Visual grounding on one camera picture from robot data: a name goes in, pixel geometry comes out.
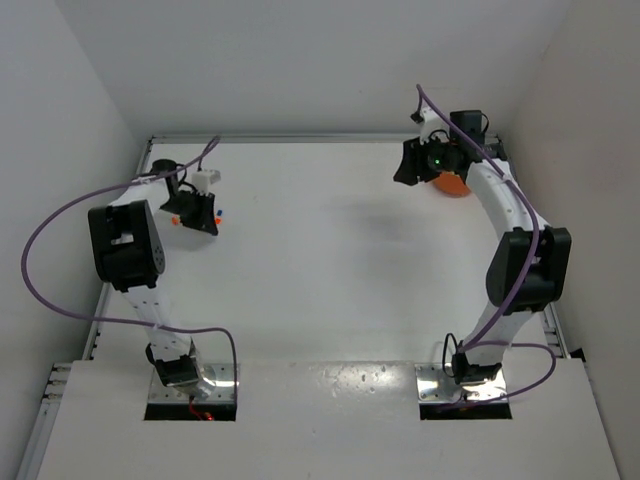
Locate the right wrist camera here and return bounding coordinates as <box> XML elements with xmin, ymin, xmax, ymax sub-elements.
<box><xmin>410</xmin><ymin>105</ymin><xmax>442</xmax><ymax>143</ymax></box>

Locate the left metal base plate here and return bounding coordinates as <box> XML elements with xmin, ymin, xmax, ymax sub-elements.
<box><xmin>147</xmin><ymin>363</ymin><xmax>238</xmax><ymax>405</ymax></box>

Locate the metal base plate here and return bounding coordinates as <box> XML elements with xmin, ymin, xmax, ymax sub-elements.
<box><xmin>147</xmin><ymin>363</ymin><xmax>238</xmax><ymax>405</ymax></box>
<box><xmin>414</xmin><ymin>362</ymin><xmax>508</xmax><ymax>404</ymax></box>

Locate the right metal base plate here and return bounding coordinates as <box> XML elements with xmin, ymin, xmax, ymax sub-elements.
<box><xmin>414</xmin><ymin>362</ymin><xmax>508</xmax><ymax>404</ymax></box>

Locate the white front cover board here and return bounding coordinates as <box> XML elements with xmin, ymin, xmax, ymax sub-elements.
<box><xmin>39</xmin><ymin>361</ymin><xmax>618</xmax><ymax>479</ymax></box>

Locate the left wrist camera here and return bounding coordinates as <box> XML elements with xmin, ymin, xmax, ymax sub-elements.
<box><xmin>191</xmin><ymin>170</ymin><xmax>221</xmax><ymax>195</ymax></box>

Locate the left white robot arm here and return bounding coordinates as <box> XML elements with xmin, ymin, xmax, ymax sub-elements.
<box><xmin>88</xmin><ymin>159</ymin><xmax>221</xmax><ymax>395</ymax></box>

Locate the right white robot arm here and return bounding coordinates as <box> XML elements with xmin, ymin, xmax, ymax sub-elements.
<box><xmin>393</xmin><ymin>110</ymin><xmax>572</xmax><ymax>385</ymax></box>

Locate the orange round divided container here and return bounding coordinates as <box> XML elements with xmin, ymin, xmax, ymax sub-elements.
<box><xmin>433</xmin><ymin>172</ymin><xmax>471</xmax><ymax>197</ymax></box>

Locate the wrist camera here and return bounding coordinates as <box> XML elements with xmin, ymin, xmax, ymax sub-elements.
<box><xmin>410</xmin><ymin>105</ymin><xmax>442</xmax><ymax>143</ymax></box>
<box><xmin>191</xmin><ymin>170</ymin><xmax>221</xmax><ymax>195</ymax></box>

